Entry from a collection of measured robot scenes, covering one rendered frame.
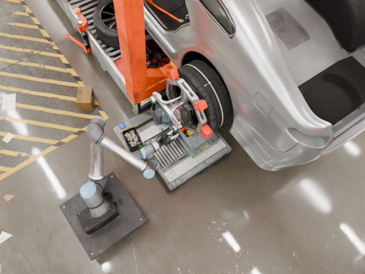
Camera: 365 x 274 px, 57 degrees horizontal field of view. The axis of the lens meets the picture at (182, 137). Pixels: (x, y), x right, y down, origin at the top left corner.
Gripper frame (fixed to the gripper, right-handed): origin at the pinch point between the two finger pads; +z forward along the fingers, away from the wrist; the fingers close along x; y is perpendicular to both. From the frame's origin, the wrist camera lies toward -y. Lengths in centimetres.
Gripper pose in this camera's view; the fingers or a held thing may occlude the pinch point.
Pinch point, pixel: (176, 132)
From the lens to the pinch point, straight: 300.5
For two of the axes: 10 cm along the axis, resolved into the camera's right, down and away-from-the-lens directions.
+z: 8.2, -5.0, 3.0
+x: 5.8, 7.5, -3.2
